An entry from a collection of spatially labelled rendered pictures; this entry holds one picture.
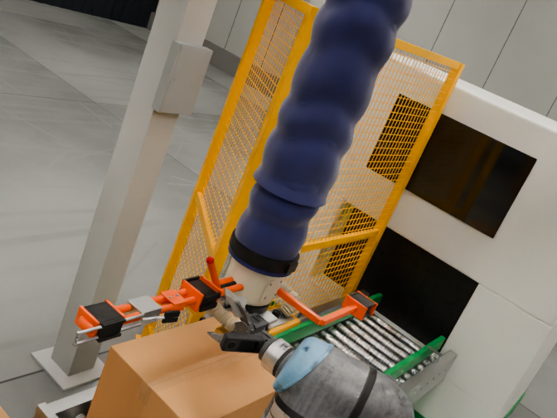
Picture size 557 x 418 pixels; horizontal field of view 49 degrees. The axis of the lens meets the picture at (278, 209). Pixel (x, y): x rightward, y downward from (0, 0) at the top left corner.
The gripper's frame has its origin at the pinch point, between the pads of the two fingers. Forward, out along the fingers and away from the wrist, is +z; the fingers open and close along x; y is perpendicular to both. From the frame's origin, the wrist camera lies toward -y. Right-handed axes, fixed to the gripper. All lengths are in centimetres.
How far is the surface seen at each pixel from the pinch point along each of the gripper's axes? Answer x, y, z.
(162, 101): 25, 56, 97
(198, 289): 1.7, 0.7, 7.9
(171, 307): 0.5, -12.2, 5.3
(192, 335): -31.9, 26.9, 21.3
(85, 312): 2.2, -37.1, 9.8
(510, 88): 70, 881, 196
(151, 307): 1.5, -18.9, 6.3
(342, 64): 74, 17, 2
